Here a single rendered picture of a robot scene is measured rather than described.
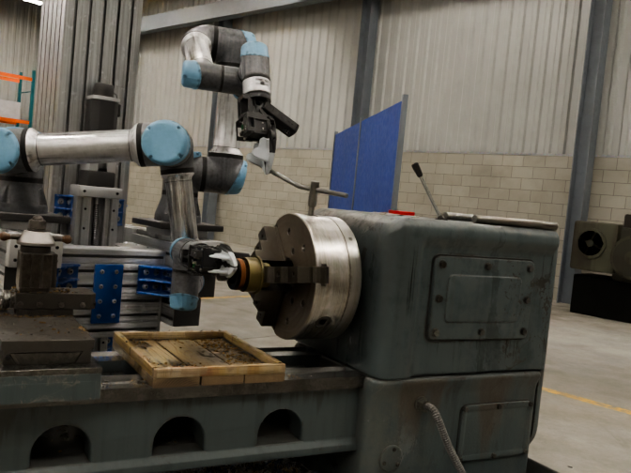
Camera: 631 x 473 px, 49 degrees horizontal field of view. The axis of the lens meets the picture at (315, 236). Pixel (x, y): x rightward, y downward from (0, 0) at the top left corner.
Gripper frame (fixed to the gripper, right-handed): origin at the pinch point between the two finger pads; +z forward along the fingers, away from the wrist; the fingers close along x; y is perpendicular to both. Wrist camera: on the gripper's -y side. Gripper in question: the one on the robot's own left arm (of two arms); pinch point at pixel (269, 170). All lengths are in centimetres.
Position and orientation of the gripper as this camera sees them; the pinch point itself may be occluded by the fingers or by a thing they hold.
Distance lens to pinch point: 179.1
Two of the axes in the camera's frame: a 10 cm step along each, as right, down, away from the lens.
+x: 4.9, -2.6, -8.3
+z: 0.8, 9.6, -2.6
